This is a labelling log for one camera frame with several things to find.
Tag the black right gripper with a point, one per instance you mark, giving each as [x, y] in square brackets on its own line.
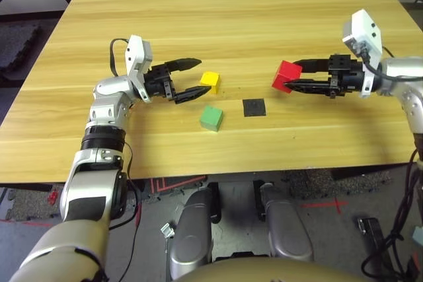
[347, 75]

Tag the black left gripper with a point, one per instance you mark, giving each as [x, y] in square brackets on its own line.
[158, 80]

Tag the yellow wooden block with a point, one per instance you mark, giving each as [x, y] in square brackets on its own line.
[209, 79]

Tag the red wooden block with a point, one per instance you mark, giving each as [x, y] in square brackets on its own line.
[285, 75]

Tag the green wooden block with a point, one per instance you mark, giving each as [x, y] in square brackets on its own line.
[211, 117]

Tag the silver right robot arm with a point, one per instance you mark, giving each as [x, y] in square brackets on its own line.
[406, 77]

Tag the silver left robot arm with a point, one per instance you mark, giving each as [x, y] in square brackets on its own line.
[99, 169]

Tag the black square marker patch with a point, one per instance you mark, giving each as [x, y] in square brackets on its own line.
[254, 107]

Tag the speckled grey foam mat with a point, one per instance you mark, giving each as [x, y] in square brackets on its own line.
[317, 179]
[29, 202]

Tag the black mat with red lines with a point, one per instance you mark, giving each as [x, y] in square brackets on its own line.
[175, 183]

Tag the grey left robot thigh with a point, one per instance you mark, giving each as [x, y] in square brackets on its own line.
[191, 229]

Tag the grey robot thigh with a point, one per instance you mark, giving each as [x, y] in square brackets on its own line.
[287, 226]
[191, 229]

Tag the grey right robot thigh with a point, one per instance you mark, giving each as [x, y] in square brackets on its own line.
[287, 226]

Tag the small silver metal clip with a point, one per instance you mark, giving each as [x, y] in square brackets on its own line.
[167, 230]

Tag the black box on floor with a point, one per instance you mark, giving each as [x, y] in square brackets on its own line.
[370, 229]

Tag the dark foam floor mat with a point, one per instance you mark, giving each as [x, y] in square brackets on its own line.
[16, 44]

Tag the small red floor object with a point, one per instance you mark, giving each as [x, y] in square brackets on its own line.
[52, 197]

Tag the teal box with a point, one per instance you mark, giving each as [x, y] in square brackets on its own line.
[418, 235]

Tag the tan robot torso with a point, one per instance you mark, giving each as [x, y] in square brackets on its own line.
[264, 272]

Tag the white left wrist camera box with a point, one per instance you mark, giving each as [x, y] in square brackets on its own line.
[137, 54]

